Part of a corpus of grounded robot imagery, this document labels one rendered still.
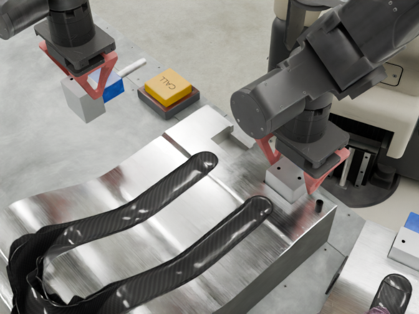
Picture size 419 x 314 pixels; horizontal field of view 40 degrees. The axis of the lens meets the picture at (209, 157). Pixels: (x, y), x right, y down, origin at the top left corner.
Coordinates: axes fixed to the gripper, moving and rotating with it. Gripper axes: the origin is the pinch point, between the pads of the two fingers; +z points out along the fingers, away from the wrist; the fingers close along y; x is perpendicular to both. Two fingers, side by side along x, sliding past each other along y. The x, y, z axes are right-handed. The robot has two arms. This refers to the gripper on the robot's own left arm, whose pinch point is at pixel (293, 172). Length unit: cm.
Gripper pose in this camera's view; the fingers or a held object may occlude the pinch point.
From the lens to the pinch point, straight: 77.8
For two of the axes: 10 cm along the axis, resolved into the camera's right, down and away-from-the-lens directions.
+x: 7.4, -5.1, 4.5
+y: 6.7, 5.6, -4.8
